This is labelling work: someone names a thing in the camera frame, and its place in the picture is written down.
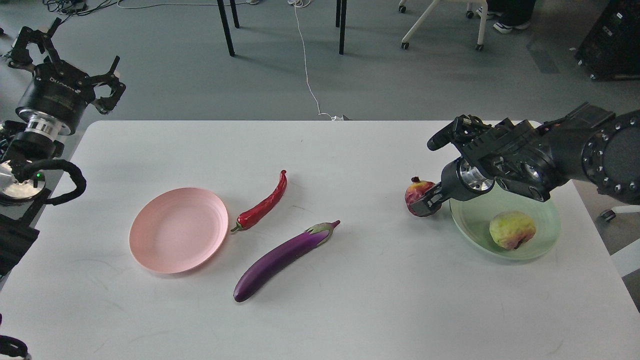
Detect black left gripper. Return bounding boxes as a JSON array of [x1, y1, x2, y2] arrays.
[[5, 17, 127, 136]]

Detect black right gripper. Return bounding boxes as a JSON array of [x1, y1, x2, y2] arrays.
[[411, 157, 495, 217]]

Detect red pomegranate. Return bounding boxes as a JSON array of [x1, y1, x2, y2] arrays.
[[404, 176, 435, 217]]

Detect purple eggplant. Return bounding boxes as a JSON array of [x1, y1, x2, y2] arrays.
[[232, 219, 341, 303]]

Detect red chili pepper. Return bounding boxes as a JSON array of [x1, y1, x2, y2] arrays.
[[230, 170, 288, 233]]

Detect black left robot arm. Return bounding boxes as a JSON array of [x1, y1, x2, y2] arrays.
[[0, 18, 126, 284]]

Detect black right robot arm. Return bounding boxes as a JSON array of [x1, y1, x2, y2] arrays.
[[407, 102, 640, 217]]

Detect green plate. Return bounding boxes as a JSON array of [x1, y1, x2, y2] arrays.
[[449, 187, 562, 261]]

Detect white rolling chair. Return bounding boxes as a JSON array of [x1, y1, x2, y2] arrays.
[[398, 0, 490, 52]]

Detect black table legs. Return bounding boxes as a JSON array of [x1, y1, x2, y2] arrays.
[[216, 0, 348, 57]]

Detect pink plate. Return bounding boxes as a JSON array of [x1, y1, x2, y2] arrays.
[[128, 187, 229, 275]]

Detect person's shoes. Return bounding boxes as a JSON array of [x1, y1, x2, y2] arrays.
[[487, 7, 533, 34]]

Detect black equipment case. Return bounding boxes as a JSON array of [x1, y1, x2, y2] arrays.
[[574, 0, 640, 81]]

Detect black floor cables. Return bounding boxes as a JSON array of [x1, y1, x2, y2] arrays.
[[0, 0, 251, 36]]

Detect white cable on floor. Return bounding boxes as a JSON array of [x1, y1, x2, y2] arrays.
[[288, 0, 345, 122]]

